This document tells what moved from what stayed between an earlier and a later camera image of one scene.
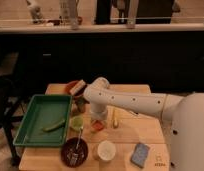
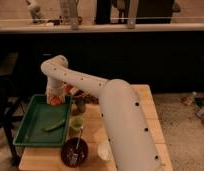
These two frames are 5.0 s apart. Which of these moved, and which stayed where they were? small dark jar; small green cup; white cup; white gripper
Moved: white gripper
Stayed: small dark jar; small green cup; white cup
